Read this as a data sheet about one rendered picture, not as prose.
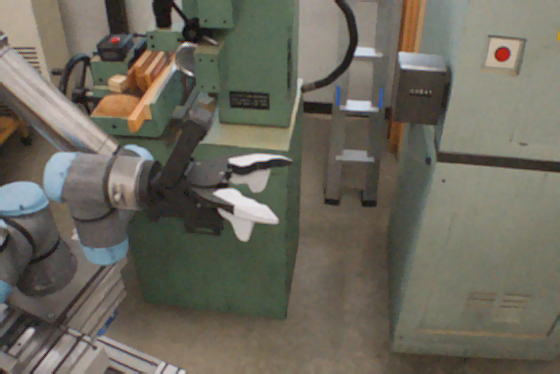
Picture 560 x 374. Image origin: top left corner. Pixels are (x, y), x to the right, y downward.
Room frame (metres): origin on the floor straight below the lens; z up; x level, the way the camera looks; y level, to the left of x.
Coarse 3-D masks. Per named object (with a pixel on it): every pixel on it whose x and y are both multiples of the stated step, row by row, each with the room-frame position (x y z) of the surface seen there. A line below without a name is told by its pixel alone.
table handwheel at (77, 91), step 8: (80, 56) 1.60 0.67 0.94; (88, 56) 1.65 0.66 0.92; (72, 64) 1.54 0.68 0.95; (88, 64) 1.66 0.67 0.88; (64, 72) 1.50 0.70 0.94; (64, 80) 1.47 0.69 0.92; (80, 80) 1.60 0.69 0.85; (64, 88) 1.46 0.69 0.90; (80, 88) 1.56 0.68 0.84; (72, 96) 1.54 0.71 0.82; (80, 96) 1.54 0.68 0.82; (88, 96) 1.55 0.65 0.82; (96, 96) 1.54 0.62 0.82; (96, 104) 1.65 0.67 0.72; (88, 112) 1.59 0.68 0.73
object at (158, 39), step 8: (152, 24) 1.54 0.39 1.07; (176, 24) 1.53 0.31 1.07; (152, 32) 1.49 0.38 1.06; (160, 32) 1.48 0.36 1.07; (168, 32) 1.48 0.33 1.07; (176, 32) 1.48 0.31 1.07; (152, 40) 1.49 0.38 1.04; (160, 40) 1.49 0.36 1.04; (168, 40) 1.48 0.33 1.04; (176, 40) 1.48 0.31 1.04; (184, 40) 1.47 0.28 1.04; (152, 48) 1.49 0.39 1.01; (160, 48) 1.49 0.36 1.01; (168, 48) 1.48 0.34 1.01; (176, 48) 1.48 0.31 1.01
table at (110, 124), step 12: (180, 84) 1.48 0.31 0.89; (180, 96) 1.47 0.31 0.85; (96, 108) 1.32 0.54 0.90; (168, 108) 1.35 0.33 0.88; (96, 120) 1.28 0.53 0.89; (108, 120) 1.27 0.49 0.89; (120, 120) 1.27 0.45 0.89; (156, 120) 1.25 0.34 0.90; (108, 132) 1.27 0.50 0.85; (120, 132) 1.27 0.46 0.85; (132, 132) 1.26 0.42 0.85; (144, 132) 1.26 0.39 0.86; (156, 132) 1.25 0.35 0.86
